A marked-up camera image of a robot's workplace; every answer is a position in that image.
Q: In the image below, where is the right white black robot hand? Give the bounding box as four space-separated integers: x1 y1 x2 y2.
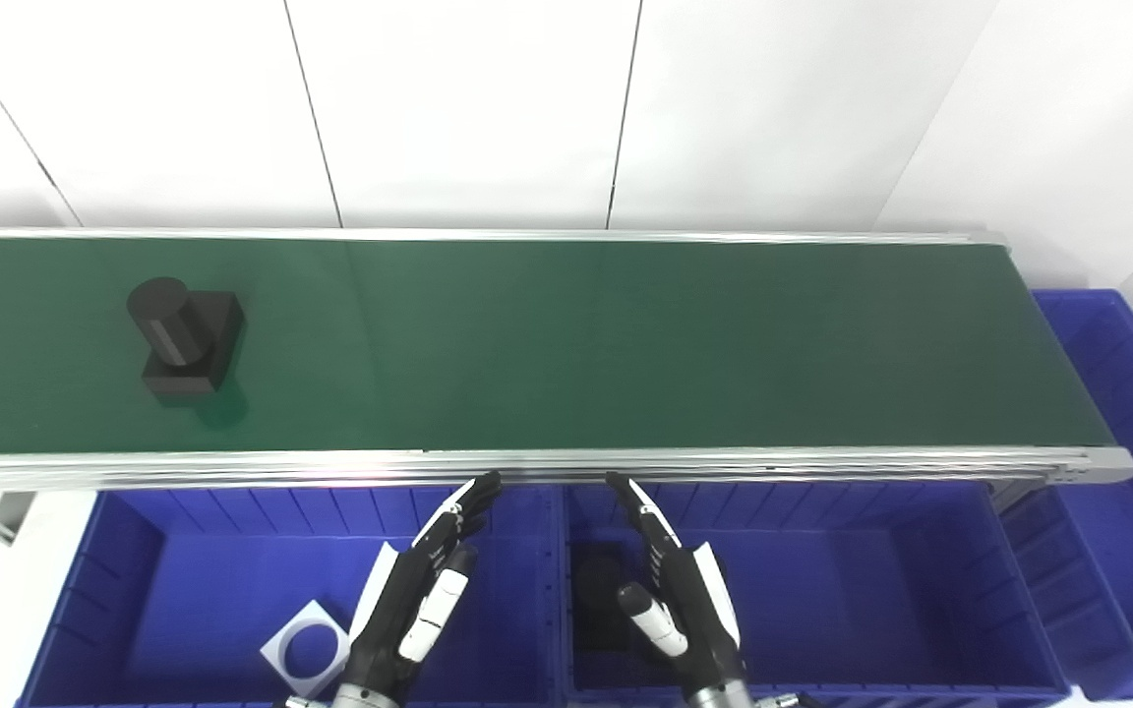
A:
606 472 748 695

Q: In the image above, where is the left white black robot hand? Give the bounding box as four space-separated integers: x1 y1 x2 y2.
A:
335 471 504 694

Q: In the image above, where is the black cylinder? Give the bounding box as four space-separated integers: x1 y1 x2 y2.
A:
126 277 245 398
574 556 631 652

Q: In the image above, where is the white square part with hole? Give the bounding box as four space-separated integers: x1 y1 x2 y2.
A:
260 600 351 697

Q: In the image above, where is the blue bin with black parts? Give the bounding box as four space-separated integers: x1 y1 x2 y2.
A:
559 480 1071 708

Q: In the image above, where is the blue bin with white parts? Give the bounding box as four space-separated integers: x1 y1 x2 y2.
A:
18 484 567 708

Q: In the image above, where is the green conveyor belt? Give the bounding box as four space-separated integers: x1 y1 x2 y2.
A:
0 228 1133 493
0 238 1116 456

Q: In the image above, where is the empty blue bin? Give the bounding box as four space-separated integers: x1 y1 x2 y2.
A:
994 288 1133 701

